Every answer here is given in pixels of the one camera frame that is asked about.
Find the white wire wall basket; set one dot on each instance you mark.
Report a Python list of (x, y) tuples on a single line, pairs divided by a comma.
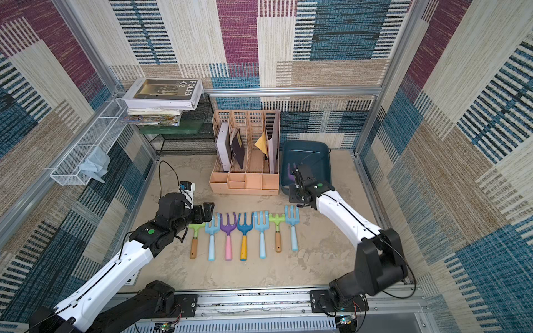
[(100, 135)]

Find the pink plastic desk organizer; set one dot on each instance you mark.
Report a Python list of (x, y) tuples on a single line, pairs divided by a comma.
[(254, 178)]

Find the green rake wooden handle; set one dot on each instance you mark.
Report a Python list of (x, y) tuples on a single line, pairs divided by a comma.
[(194, 241)]

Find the purple shovel pink handle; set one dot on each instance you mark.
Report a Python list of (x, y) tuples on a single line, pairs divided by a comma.
[(290, 177)]

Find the green trowel wooden handle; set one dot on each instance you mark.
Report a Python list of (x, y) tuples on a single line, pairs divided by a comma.
[(277, 220)]

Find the white crumpled cloth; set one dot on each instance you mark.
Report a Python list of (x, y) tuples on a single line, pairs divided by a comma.
[(96, 165)]

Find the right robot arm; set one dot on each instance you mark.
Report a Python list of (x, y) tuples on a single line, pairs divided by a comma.
[(379, 261)]

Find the blue rake yellow handle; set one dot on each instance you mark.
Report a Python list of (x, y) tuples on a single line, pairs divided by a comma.
[(244, 225)]

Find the purple rake pink handle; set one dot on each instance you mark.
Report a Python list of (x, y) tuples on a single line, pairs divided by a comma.
[(228, 225)]

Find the dark teal storage box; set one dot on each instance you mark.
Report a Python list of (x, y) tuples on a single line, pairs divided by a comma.
[(311, 153)]

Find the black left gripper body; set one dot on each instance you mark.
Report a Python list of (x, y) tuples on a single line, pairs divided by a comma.
[(190, 216)]

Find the stack of books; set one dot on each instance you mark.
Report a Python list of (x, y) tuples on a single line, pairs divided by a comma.
[(161, 102)]

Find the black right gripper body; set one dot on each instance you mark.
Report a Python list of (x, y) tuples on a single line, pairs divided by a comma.
[(303, 182)]

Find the dark thin book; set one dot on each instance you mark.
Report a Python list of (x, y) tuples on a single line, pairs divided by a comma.
[(237, 147)]

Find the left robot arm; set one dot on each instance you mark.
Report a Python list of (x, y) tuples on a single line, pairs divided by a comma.
[(83, 311)]

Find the light blue claw rake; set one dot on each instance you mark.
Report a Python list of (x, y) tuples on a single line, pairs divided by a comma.
[(212, 227)]

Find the white book in organizer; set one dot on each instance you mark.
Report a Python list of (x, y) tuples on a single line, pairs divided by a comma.
[(223, 146)]

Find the light blue fork rake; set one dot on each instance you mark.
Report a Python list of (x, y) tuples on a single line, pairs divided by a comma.
[(261, 224)]

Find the black mesh wire shelf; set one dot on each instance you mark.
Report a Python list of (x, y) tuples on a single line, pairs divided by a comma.
[(193, 136)]

